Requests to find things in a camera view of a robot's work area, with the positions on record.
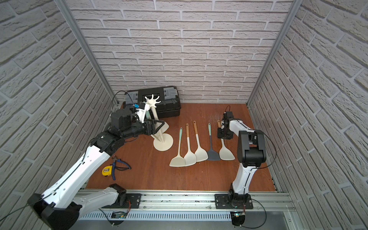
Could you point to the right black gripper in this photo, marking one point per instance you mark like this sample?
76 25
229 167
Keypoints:
221 135

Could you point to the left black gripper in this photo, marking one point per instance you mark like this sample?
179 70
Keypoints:
149 127

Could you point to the cream utensil rack stand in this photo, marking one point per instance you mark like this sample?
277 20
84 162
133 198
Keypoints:
164 142

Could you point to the cream ladle wooden handle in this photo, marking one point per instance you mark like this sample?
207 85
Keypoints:
224 153

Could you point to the grey spatula green handle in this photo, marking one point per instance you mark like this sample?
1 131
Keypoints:
212 155

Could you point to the cream slotted turner wooden handle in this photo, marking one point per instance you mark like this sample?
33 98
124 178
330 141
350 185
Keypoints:
200 153

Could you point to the cream spatula green handle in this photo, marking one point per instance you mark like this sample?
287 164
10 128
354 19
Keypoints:
178 160

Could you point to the cream spatula wooden handle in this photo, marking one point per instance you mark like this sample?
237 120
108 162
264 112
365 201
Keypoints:
190 158

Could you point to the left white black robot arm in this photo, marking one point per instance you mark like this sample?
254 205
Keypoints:
57 206

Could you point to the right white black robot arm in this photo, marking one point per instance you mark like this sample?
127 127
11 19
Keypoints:
251 154

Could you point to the yellow tape measure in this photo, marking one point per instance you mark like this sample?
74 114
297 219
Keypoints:
107 171

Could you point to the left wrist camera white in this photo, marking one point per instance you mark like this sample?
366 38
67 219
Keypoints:
141 109

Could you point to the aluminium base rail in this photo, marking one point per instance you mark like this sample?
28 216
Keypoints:
192 206

